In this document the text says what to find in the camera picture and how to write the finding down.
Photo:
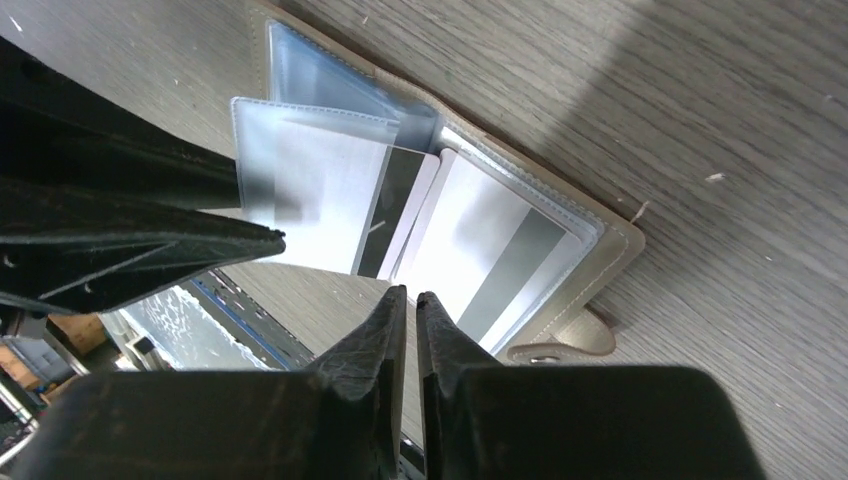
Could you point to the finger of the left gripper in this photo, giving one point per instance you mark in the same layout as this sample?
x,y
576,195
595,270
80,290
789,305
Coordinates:
x,y
70,251
56,132

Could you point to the aluminium front rail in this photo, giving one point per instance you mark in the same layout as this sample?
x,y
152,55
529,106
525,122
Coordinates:
x,y
183,332

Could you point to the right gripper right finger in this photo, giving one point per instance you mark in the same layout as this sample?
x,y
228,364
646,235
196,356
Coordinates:
x,y
486,420

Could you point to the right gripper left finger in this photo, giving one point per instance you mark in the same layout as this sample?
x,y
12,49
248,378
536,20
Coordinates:
x,y
336,418

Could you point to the white magnetic stripe card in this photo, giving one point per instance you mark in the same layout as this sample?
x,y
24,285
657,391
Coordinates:
x,y
493,254

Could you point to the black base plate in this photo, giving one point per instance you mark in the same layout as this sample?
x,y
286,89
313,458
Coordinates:
x,y
250,324

